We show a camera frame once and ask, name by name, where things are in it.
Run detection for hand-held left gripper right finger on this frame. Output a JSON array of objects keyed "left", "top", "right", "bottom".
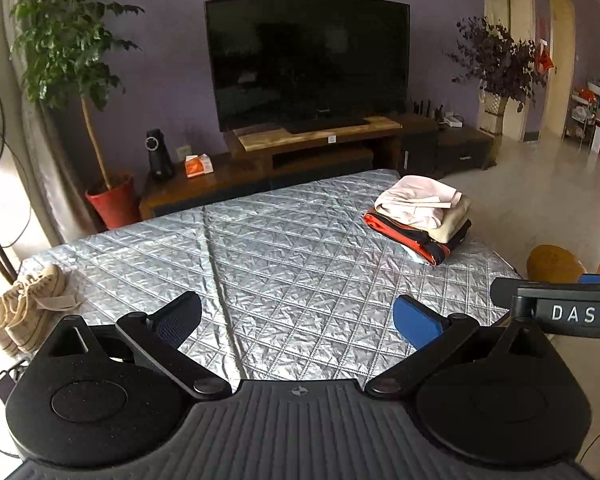
[{"left": 364, "top": 294, "right": 556, "bottom": 402}]

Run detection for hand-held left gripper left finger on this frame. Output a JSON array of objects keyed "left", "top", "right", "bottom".
[{"left": 40, "top": 291, "right": 233, "bottom": 401}]

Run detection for pink garment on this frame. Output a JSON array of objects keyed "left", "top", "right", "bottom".
[{"left": 374, "top": 176, "right": 463, "bottom": 231}]

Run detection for round wooden stool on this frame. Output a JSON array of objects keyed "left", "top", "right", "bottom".
[{"left": 526, "top": 245, "right": 587, "bottom": 285}]

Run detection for orange navy zip jacket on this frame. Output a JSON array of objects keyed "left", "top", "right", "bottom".
[{"left": 364, "top": 211, "right": 473, "bottom": 267}]

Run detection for beige folded garment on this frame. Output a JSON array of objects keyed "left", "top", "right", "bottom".
[{"left": 425, "top": 195, "right": 473, "bottom": 244}]

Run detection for silver quilted blanket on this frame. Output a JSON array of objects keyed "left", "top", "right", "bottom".
[{"left": 0, "top": 169, "right": 528, "bottom": 396}]

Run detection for green potted tree red pot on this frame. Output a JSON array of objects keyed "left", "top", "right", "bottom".
[{"left": 10, "top": 0, "right": 146, "bottom": 230}]

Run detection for dark wooden television cabinet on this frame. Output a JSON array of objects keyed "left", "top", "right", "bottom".
[{"left": 139, "top": 114, "right": 496, "bottom": 221}]

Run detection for beige sneaker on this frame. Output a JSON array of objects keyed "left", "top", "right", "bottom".
[{"left": 15, "top": 263, "right": 87, "bottom": 312}]

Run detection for orange tissue pack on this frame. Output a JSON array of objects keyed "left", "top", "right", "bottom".
[{"left": 184, "top": 155, "right": 215, "bottom": 179}]

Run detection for cluttered storage rack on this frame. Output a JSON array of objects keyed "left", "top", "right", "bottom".
[{"left": 565, "top": 80, "right": 600, "bottom": 166}]

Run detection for beige garment on table edge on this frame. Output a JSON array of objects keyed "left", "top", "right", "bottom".
[{"left": 0, "top": 280, "right": 48, "bottom": 357}]

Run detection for black kettle-shaped appliance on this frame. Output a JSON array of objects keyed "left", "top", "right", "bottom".
[{"left": 146, "top": 130, "right": 176, "bottom": 181}]

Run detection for grey curtain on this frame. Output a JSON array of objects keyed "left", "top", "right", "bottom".
[{"left": 0, "top": 0, "right": 83, "bottom": 247}]

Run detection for light wooden television riser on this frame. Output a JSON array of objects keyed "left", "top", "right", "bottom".
[{"left": 232, "top": 116, "right": 403, "bottom": 153}]

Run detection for dark remote controls in holder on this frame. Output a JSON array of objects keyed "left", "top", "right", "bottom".
[{"left": 411, "top": 99, "right": 443, "bottom": 119}]

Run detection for red hanging ornament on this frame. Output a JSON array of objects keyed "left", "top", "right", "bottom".
[{"left": 536, "top": 40, "right": 555, "bottom": 74}]

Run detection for purple dried plant in vase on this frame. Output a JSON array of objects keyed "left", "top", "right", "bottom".
[{"left": 445, "top": 16, "right": 551, "bottom": 136}]

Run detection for black television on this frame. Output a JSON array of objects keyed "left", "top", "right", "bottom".
[{"left": 205, "top": 0, "right": 412, "bottom": 135}]

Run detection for black strap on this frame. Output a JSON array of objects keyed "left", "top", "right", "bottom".
[{"left": 0, "top": 364, "right": 28, "bottom": 403}]

